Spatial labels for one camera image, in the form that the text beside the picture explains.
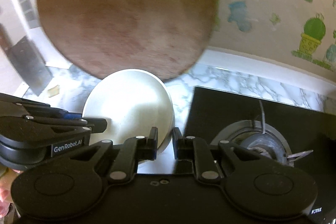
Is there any gas burner ring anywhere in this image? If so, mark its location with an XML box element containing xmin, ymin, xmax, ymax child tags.
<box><xmin>211</xmin><ymin>99</ymin><xmax>314</xmax><ymax>168</ymax></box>

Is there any person's left hand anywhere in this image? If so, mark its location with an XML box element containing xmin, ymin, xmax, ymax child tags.
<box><xmin>0</xmin><ymin>164</ymin><xmax>21</xmax><ymax>219</ymax></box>

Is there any cream white bowl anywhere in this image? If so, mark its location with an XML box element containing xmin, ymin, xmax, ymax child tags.
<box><xmin>83</xmin><ymin>69</ymin><xmax>175</xmax><ymax>153</ymax></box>

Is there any round wooden cutting board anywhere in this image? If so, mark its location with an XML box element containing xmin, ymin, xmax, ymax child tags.
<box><xmin>37</xmin><ymin>0</ymin><xmax>216</xmax><ymax>80</ymax></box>

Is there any steel cleaver knife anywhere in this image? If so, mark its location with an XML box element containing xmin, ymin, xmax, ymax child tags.
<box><xmin>1</xmin><ymin>24</ymin><xmax>53</xmax><ymax>96</ymax></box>

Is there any small yellow sponge piece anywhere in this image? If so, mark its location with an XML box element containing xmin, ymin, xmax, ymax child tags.
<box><xmin>47</xmin><ymin>85</ymin><xmax>60</xmax><ymax>98</ymax></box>

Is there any black gas stove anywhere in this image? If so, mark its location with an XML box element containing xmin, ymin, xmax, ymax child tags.
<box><xmin>184</xmin><ymin>87</ymin><xmax>335</xmax><ymax>223</ymax></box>

